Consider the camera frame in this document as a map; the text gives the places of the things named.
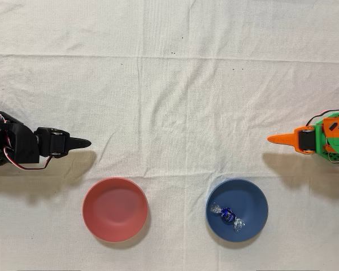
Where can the pink bowl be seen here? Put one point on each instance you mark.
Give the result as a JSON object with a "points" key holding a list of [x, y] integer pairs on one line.
{"points": [[115, 209]]}

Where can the blue bowl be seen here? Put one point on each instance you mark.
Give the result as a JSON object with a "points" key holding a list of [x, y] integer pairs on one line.
{"points": [[243, 197]]}

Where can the blue candy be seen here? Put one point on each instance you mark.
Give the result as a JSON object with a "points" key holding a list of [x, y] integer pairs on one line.
{"points": [[227, 215]]}

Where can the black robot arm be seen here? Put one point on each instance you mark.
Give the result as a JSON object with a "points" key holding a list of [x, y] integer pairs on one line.
{"points": [[19, 146]]}

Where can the white tablecloth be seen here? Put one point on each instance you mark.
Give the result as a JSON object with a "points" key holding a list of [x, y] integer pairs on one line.
{"points": [[169, 84]]}

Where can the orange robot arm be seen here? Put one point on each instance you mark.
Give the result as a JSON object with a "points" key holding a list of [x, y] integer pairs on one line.
{"points": [[337, 141]]}

